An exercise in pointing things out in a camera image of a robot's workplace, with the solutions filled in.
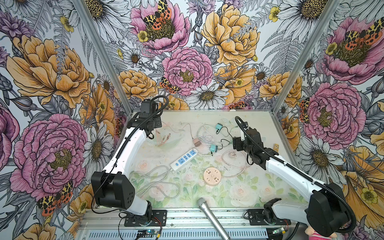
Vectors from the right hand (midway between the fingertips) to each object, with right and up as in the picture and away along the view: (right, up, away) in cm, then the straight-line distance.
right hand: (239, 141), depth 86 cm
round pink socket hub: (-16, -20, -1) cm, 25 cm away
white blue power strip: (-32, -12, +6) cm, 35 cm away
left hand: (-48, +10, -3) cm, 49 cm away
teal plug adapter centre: (-14, -6, +12) cm, 19 cm away
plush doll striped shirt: (+27, -39, -20) cm, 51 cm away
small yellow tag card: (+28, -5, +13) cm, 31 cm away
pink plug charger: (-24, -2, +14) cm, 28 cm away
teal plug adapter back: (-8, +8, +24) cm, 27 cm away
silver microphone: (-21, -29, -11) cm, 38 cm away
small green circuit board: (-47, -40, -15) cm, 64 cm away
